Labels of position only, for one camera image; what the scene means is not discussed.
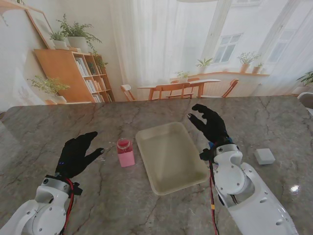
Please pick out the white rounded object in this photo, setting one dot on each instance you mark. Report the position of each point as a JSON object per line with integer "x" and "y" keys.
{"x": 306, "y": 100}

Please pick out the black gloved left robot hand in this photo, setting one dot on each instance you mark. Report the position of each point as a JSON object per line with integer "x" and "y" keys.
{"x": 75, "y": 154}

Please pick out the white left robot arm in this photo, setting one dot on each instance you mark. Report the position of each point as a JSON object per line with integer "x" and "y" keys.
{"x": 34, "y": 213}

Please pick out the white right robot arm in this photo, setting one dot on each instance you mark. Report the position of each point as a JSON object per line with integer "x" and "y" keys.
{"x": 244, "y": 191}

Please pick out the white baking tray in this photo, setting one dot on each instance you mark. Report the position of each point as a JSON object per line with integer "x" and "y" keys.
{"x": 168, "y": 156}

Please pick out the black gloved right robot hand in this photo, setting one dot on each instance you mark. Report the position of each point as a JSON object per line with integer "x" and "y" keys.
{"x": 212, "y": 124}

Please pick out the pink square bottle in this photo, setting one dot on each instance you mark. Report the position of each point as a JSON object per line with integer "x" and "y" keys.
{"x": 127, "y": 158}

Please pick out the printed room scene backdrop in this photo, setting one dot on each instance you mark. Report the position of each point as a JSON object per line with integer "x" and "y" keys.
{"x": 156, "y": 49}

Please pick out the white square bottle cap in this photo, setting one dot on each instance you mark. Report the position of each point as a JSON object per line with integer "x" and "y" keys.
{"x": 264, "y": 156}

